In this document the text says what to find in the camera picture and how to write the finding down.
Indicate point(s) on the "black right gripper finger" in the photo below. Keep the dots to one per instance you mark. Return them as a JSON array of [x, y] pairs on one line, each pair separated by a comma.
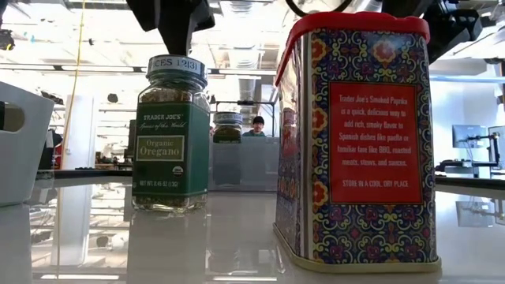
[[444, 43]]

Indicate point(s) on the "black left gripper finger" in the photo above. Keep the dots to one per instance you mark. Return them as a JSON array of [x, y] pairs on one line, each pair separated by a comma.
[[177, 31]]

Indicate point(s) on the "glass oregano jar green label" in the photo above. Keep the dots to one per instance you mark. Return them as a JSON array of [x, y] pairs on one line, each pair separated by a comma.
[[227, 134], [170, 158]]

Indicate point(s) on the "smoked paprika tin red lid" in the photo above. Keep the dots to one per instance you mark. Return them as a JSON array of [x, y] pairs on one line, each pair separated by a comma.
[[375, 142]]

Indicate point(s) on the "long ceiling light strip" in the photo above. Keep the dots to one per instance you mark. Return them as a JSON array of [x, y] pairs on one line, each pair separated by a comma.
[[98, 68]]

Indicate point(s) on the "black round hanging device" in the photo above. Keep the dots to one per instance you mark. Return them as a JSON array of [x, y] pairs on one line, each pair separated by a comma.
[[112, 98]]

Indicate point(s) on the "computer monitor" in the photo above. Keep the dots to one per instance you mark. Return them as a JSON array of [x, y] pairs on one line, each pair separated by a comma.
[[469, 136]]

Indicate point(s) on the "person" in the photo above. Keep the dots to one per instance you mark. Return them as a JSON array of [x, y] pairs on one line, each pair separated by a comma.
[[257, 128]]

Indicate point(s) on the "white building column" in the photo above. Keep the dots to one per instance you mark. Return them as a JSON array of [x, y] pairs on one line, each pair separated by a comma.
[[81, 134]]

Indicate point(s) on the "black ceiling-hung device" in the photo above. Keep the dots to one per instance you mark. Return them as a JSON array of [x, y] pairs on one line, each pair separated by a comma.
[[6, 39]]

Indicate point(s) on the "grey translucent plastic bin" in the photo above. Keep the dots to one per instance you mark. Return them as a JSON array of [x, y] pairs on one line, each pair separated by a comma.
[[256, 165]]

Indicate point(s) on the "white plastic bin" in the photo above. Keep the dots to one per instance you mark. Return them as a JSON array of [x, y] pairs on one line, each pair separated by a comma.
[[23, 165]]

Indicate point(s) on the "silver ceiling air duct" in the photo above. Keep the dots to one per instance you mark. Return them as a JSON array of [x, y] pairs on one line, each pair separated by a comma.
[[246, 59]]

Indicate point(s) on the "black metal table frame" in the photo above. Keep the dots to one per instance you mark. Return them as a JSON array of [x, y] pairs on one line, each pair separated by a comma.
[[90, 173]]

